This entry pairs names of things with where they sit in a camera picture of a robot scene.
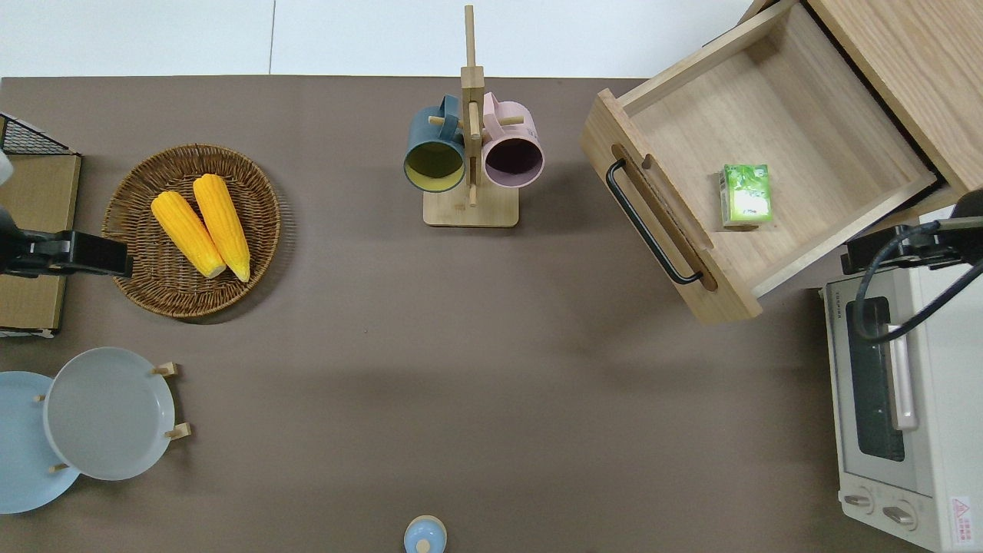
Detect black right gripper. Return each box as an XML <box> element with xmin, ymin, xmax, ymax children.
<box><xmin>841</xmin><ymin>188</ymin><xmax>983</xmax><ymax>275</ymax></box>

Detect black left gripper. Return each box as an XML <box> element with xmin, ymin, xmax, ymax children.
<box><xmin>0</xmin><ymin>206</ymin><xmax>134</xmax><ymax>278</ymax></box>

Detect light wooden drawer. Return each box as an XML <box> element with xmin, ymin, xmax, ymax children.
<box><xmin>580</xmin><ymin>0</ymin><xmax>939</xmax><ymax>325</ymax></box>

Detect black metal drawer handle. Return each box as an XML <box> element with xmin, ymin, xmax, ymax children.
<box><xmin>606</xmin><ymin>158</ymin><xmax>703</xmax><ymax>286</ymax></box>

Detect brown wicker basket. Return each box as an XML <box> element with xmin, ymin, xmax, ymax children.
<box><xmin>101</xmin><ymin>144</ymin><xmax>282</xmax><ymax>320</ymax></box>

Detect yellow corn cob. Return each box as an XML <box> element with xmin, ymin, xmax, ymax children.
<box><xmin>192</xmin><ymin>174</ymin><xmax>252</xmax><ymax>283</ymax></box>
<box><xmin>151</xmin><ymin>190</ymin><xmax>228</xmax><ymax>280</ymax></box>

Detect wooden plate rack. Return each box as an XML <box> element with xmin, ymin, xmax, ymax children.
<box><xmin>33</xmin><ymin>361</ymin><xmax>192</xmax><ymax>474</ymax></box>

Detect white toaster oven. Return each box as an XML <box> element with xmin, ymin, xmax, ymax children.
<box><xmin>822</xmin><ymin>257</ymin><xmax>983</xmax><ymax>553</ymax></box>

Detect grey plate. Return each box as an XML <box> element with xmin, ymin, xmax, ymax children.
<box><xmin>43</xmin><ymin>347</ymin><xmax>176</xmax><ymax>482</ymax></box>

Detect light wooden cabinet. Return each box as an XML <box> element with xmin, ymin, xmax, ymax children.
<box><xmin>741</xmin><ymin>0</ymin><xmax>983</xmax><ymax>231</ymax></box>

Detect green juice carton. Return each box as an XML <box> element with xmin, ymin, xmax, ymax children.
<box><xmin>719</xmin><ymin>163</ymin><xmax>773</xmax><ymax>229</ymax></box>

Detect light blue plate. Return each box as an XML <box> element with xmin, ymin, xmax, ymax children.
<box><xmin>0</xmin><ymin>371</ymin><xmax>81</xmax><ymax>515</ymax></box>

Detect dark blue mug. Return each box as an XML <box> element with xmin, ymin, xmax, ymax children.
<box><xmin>404</xmin><ymin>94</ymin><xmax>468</xmax><ymax>193</ymax></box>

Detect brown table mat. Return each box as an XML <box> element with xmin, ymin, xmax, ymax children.
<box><xmin>0</xmin><ymin>75</ymin><xmax>922</xmax><ymax>553</ymax></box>

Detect wooden mug tree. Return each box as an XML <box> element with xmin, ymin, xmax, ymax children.
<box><xmin>422</xmin><ymin>4</ymin><xmax>521</xmax><ymax>229</ymax></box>

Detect pink mug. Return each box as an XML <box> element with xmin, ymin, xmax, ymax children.
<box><xmin>481</xmin><ymin>92</ymin><xmax>545</xmax><ymax>190</ymax></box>

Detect blue dome bell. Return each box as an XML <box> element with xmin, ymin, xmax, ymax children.
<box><xmin>404</xmin><ymin>515</ymin><xmax>448</xmax><ymax>553</ymax></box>

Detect wire grid wooden shelf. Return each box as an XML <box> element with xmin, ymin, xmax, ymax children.
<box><xmin>0</xmin><ymin>111</ymin><xmax>82</xmax><ymax>339</ymax></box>

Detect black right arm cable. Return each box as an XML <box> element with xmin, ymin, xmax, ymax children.
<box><xmin>855</xmin><ymin>221</ymin><xmax>983</xmax><ymax>343</ymax></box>

